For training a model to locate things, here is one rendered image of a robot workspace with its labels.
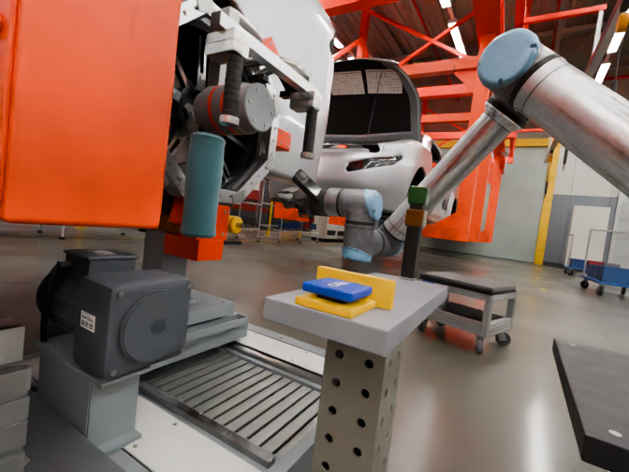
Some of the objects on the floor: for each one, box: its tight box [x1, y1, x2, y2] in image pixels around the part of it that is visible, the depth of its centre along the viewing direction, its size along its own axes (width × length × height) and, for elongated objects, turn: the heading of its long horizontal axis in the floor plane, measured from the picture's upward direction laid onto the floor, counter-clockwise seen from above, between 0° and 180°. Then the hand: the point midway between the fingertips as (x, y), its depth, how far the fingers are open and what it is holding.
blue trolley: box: [580, 229, 629, 296], centre depth 480 cm, size 104×67×96 cm
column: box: [311, 339, 404, 472], centre depth 57 cm, size 10×10×42 cm
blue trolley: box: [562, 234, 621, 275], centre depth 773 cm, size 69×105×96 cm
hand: (277, 193), depth 115 cm, fingers closed
